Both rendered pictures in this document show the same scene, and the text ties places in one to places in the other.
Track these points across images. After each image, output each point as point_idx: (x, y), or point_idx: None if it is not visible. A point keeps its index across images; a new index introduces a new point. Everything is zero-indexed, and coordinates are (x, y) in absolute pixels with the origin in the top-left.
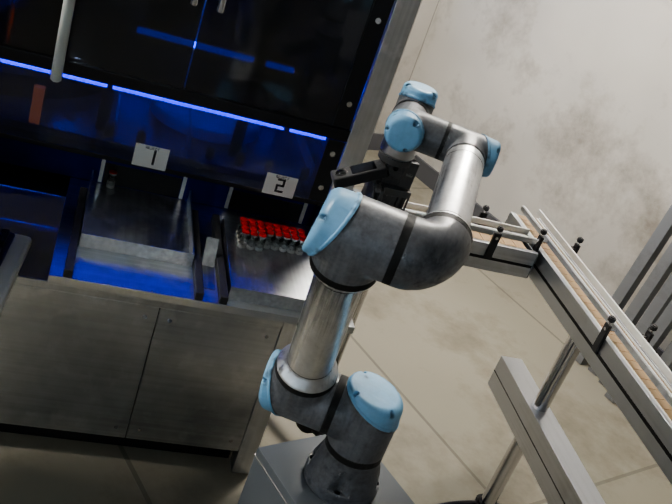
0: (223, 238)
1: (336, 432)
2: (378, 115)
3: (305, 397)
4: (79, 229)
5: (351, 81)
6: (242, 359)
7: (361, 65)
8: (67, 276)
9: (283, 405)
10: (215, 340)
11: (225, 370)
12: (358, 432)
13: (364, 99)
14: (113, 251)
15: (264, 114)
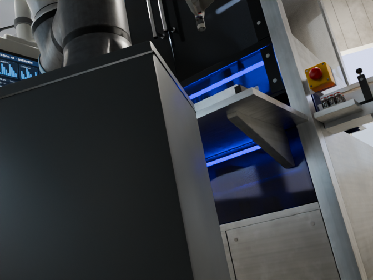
0: None
1: (56, 31)
2: (279, 13)
3: (36, 27)
4: None
5: (252, 11)
6: (306, 256)
7: (251, 0)
8: None
9: (41, 56)
10: (275, 244)
11: (299, 274)
12: (58, 9)
13: (265, 13)
14: None
15: (218, 64)
